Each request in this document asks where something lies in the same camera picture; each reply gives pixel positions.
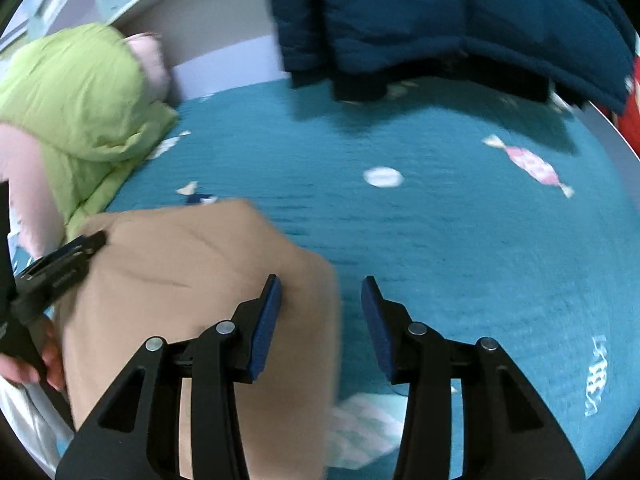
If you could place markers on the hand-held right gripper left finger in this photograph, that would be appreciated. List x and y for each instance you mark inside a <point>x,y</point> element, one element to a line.
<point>265,330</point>

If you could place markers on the navy puffer jacket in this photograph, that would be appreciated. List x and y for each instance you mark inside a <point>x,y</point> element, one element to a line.
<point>425,10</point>

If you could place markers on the white pillow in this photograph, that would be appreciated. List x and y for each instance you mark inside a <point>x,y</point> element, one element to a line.
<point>20,420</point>

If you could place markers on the teal quilted bed blanket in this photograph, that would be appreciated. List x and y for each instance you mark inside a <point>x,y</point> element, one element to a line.
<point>450,240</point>

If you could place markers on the person's left hand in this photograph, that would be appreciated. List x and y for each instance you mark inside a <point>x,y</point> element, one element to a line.
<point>52,355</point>

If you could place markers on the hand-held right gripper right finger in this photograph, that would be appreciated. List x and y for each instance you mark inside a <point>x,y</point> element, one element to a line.
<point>377,325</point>

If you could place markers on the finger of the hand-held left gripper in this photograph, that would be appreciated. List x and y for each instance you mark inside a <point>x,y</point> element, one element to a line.
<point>60,270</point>

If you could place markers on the green quilt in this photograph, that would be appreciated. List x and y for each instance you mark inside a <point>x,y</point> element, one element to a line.
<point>75,90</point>

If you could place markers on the tan snap-button jacket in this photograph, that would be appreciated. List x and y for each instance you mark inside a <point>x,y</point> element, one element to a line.
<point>200,260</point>

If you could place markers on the red cat cushion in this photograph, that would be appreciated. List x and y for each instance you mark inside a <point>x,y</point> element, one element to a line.
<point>632,110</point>

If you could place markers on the white headboard shelf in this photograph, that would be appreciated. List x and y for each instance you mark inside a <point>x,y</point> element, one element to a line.
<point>215,25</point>

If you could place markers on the white bed frame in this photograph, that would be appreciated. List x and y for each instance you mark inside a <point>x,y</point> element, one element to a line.
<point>607,127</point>

